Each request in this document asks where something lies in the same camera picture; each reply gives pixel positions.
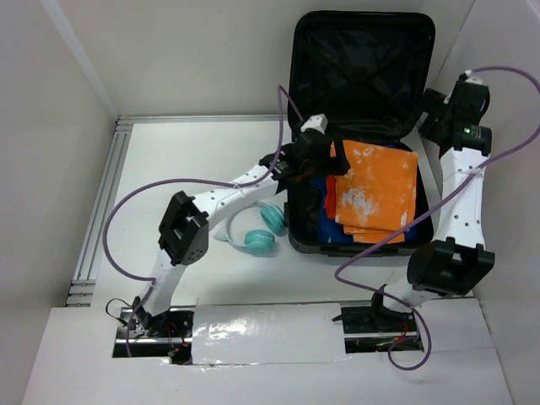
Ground bright orange cloth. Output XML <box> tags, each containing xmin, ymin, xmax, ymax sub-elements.
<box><xmin>324</xmin><ymin>175</ymin><xmax>337</xmax><ymax>220</ymax></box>

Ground orange white-speckled towel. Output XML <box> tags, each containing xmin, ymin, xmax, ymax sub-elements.
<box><xmin>327</xmin><ymin>138</ymin><xmax>420</xmax><ymax>245</ymax></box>

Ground blue shirt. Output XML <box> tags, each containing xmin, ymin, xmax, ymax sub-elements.
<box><xmin>314</xmin><ymin>141</ymin><xmax>419</xmax><ymax>245</ymax></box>

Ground teal cat-ear headphones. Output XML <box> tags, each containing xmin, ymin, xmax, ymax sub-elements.
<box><xmin>213</xmin><ymin>202</ymin><xmax>285</xmax><ymax>257</ymax></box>

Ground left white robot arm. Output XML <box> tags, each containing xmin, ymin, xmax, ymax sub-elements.
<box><xmin>133</xmin><ymin>126</ymin><xmax>349</xmax><ymax>337</ymax></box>

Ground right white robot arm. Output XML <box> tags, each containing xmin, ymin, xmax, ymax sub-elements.
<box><xmin>368</xmin><ymin>74</ymin><xmax>494</xmax><ymax>331</ymax></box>

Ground black hard-shell suitcase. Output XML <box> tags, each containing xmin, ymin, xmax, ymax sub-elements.
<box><xmin>285</xmin><ymin>10</ymin><xmax>435</xmax><ymax>257</ymax></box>

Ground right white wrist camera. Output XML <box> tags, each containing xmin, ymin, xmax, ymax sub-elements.
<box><xmin>463</xmin><ymin>70</ymin><xmax>487</xmax><ymax>87</ymax></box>

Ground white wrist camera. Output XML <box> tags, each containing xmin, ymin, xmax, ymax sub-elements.
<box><xmin>300</xmin><ymin>114</ymin><xmax>328</xmax><ymax>134</ymax></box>
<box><xmin>463</xmin><ymin>70</ymin><xmax>487</xmax><ymax>87</ymax></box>

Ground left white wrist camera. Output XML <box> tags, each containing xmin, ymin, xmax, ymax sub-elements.
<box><xmin>300</xmin><ymin>114</ymin><xmax>328</xmax><ymax>134</ymax></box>

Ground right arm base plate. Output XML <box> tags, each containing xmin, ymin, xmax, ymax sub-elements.
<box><xmin>332</xmin><ymin>305</ymin><xmax>424</xmax><ymax>354</ymax></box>

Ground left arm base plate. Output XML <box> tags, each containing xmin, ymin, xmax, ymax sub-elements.
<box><xmin>112</xmin><ymin>307</ymin><xmax>194</xmax><ymax>365</ymax></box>

